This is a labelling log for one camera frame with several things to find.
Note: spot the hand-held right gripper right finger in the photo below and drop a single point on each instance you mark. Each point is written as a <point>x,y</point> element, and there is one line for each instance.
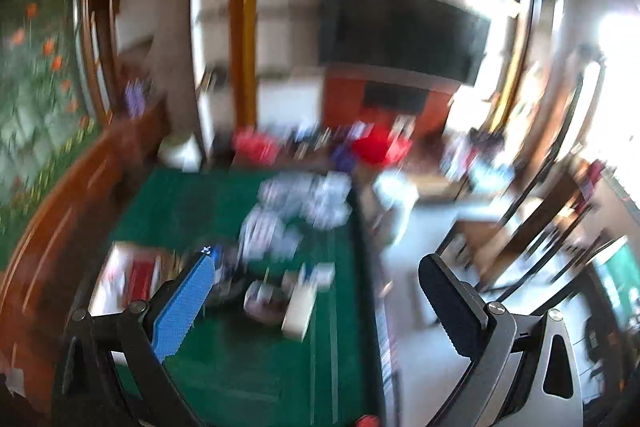
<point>452,307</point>

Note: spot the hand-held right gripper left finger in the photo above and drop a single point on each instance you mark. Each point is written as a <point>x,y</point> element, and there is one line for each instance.
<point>182,304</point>

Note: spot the wooden chair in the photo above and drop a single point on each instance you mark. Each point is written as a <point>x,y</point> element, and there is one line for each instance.
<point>530,232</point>

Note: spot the white medicine box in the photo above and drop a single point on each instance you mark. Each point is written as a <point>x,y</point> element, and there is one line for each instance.
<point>300,312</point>

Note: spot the spread of playing cards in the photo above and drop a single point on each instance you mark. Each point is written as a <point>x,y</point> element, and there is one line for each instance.
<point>295,212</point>

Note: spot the red container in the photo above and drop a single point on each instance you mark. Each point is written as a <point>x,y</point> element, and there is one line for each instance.
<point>255,145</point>

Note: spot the red bag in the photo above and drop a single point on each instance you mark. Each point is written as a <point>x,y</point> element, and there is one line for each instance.
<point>381,147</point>

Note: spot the purple bottle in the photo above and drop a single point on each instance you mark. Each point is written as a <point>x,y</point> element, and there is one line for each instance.
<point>134,98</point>

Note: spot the black flat television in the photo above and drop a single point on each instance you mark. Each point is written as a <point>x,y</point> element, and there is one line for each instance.
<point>400,32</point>

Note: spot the black wall panel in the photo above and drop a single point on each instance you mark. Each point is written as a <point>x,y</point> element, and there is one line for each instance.
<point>396,98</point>

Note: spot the flower wall poster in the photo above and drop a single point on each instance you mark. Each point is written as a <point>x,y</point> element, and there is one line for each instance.
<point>35,82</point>

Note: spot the wooden wall shelf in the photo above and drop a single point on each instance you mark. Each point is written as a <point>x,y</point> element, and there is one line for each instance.
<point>280,32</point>

